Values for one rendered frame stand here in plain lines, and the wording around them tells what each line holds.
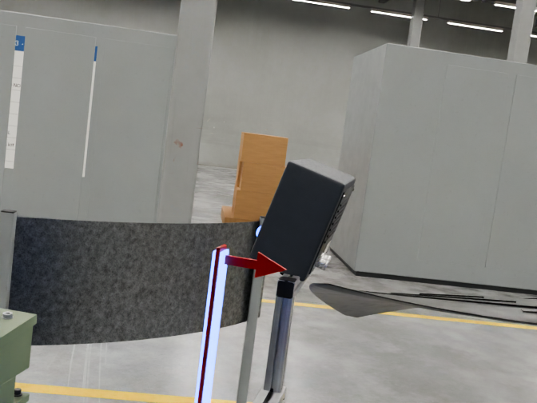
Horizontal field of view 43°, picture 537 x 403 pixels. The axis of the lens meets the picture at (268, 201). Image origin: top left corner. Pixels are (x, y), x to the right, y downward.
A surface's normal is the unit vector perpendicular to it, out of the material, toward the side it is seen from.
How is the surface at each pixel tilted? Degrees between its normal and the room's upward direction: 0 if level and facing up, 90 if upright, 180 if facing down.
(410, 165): 90
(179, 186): 90
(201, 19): 90
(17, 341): 90
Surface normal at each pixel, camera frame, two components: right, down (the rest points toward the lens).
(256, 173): 0.09, 0.11
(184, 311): 0.67, 0.16
